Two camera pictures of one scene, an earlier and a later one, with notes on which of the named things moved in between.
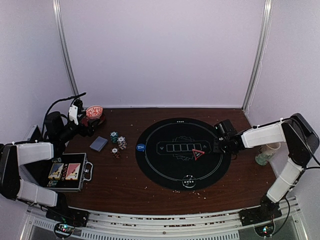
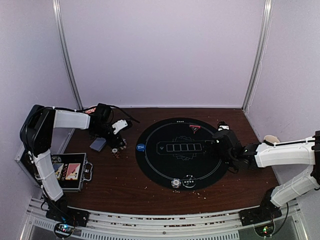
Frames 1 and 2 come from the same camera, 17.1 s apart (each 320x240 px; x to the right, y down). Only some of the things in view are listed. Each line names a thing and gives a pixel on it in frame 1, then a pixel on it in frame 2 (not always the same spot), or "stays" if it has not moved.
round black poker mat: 178,153 stays
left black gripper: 90,131 -> 114,142
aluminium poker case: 67,173 stays
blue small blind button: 140,147 stays
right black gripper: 216,147 -> 212,144
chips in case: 57,160 stays
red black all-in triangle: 197,154 -> 194,128
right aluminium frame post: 267,17 stays
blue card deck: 98,143 stays
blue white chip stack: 121,142 -> 176,183
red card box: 73,171 stays
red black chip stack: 115,152 stays
